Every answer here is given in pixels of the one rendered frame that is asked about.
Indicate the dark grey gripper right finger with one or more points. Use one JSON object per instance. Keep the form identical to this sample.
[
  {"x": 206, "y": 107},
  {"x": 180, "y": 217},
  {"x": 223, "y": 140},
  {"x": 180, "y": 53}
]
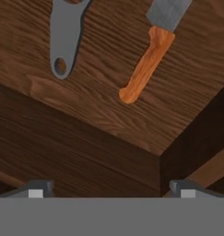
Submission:
[{"x": 184, "y": 187}]

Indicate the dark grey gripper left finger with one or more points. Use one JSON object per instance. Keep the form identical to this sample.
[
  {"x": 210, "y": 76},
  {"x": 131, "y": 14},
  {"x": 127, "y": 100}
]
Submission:
[{"x": 39, "y": 188}]

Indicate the dark wooden counter cabinet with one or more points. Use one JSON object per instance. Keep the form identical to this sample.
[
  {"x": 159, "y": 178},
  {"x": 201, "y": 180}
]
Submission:
[{"x": 85, "y": 147}]

